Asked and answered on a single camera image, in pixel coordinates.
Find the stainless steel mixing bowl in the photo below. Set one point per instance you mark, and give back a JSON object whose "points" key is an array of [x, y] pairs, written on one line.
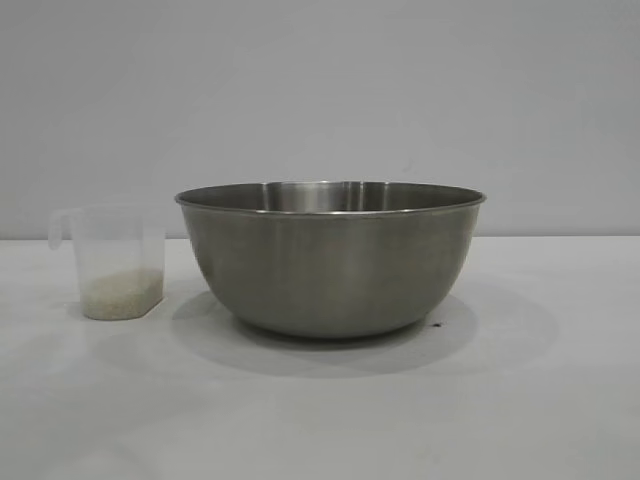
{"points": [[330, 270]]}

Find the clear plastic measuring cup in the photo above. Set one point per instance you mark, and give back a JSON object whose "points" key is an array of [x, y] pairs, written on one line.
{"points": [[120, 240]]}

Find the white uncooked rice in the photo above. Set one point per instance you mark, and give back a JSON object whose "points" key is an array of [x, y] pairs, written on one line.
{"points": [[122, 295]]}

